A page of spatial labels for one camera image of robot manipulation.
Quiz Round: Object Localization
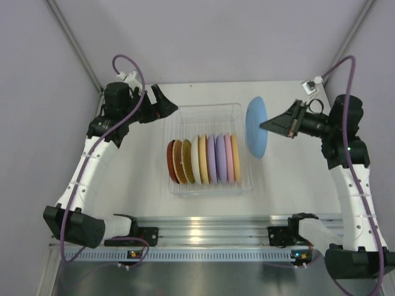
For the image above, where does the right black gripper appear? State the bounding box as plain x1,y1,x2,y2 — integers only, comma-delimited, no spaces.
260,99,336,139

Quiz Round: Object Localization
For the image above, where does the blue plate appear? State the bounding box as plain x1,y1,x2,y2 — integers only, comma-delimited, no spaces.
245,96,268,159

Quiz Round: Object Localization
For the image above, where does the clear wire dish rack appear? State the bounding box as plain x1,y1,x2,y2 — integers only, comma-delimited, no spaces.
164,103,252,197

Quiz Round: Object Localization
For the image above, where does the tan yellow plate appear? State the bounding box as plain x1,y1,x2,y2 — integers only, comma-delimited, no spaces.
231,133,242,183

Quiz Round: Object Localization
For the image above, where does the pink plate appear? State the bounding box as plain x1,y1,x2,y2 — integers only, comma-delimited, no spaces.
224,133,235,183

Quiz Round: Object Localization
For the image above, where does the purple plate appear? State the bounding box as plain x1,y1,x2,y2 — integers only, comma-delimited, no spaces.
216,133,228,184

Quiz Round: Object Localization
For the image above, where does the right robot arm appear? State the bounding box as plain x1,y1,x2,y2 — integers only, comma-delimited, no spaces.
260,94,394,280

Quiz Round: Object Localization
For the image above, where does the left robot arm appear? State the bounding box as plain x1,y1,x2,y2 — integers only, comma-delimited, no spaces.
43,82,178,249

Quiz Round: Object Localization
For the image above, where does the dark red plate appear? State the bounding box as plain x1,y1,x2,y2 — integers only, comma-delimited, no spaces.
167,140,179,184

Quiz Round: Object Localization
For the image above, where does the orange brown plate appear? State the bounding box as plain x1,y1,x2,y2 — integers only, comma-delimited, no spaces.
172,139,188,184

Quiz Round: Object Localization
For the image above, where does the olive gold plate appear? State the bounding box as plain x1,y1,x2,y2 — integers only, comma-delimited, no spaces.
181,139,195,184

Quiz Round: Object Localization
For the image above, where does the white plate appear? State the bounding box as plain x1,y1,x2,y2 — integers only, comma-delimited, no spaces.
191,135,202,185

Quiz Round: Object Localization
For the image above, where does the lavender plate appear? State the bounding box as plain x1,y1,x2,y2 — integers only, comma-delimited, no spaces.
207,134,218,184

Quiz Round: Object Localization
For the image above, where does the light orange plate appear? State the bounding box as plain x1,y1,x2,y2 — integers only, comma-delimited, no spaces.
198,134,210,184

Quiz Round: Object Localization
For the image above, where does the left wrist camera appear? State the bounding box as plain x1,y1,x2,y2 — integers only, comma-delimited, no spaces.
117,70,143,93

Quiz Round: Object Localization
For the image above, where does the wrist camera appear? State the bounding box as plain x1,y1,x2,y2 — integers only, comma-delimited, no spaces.
301,76,323,97
117,70,143,93

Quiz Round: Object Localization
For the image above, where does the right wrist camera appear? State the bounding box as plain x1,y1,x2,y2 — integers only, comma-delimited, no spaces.
301,76,323,97

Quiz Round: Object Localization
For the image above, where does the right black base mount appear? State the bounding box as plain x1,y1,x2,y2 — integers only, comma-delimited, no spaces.
267,226,311,249

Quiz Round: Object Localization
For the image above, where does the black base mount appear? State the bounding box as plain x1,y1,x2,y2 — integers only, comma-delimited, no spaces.
104,227,159,247
267,226,311,249

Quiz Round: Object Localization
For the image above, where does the aluminium mounting rail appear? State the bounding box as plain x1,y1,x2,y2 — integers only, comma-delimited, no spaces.
138,215,289,248

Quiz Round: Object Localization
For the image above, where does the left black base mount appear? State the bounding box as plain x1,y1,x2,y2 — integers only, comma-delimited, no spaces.
104,227,159,247

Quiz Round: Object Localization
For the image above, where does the perforated metal cable tray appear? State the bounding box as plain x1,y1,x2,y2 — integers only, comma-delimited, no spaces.
75,248,312,262

